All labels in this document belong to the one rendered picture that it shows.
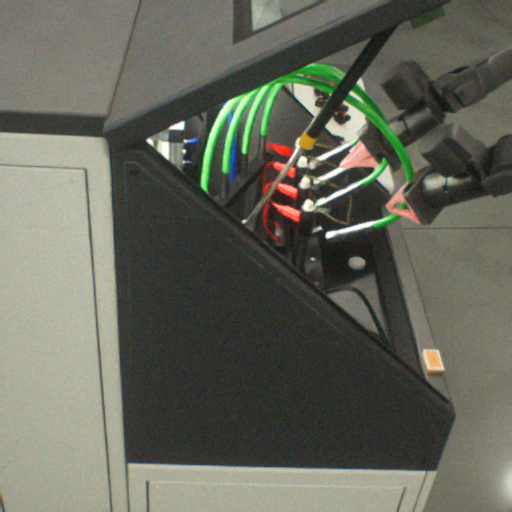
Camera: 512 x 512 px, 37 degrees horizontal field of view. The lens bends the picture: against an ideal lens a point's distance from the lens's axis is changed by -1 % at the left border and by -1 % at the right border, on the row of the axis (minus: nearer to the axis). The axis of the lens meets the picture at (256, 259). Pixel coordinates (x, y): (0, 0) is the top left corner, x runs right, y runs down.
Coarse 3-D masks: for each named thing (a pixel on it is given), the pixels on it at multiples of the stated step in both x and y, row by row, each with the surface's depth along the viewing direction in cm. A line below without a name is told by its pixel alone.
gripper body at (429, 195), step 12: (432, 168) 124; (420, 180) 122; (432, 180) 120; (444, 180) 118; (408, 192) 121; (420, 192) 122; (432, 192) 120; (444, 192) 118; (408, 204) 122; (420, 204) 121; (432, 204) 122; (444, 204) 120; (420, 216) 122; (432, 216) 123
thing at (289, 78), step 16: (288, 80) 124; (304, 80) 123; (320, 80) 123; (240, 96) 129; (352, 96) 122; (224, 112) 132; (368, 112) 122; (384, 128) 122; (208, 144) 137; (400, 144) 123; (208, 160) 139; (400, 160) 125; (208, 176) 141; (208, 192) 144; (384, 224) 133
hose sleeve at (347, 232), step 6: (366, 222) 135; (372, 222) 134; (342, 228) 137; (348, 228) 136; (354, 228) 136; (360, 228) 135; (366, 228) 134; (372, 228) 134; (336, 234) 138; (342, 234) 137; (348, 234) 136; (354, 234) 136
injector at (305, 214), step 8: (304, 216) 147; (312, 216) 147; (304, 224) 148; (312, 224) 149; (304, 232) 149; (312, 232) 150; (320, 232) 150; (304, 240) 150; (304, 248) 152; (296, 256) 154; (304, 256) 153; (296, 264) 155; (304, 264) 155
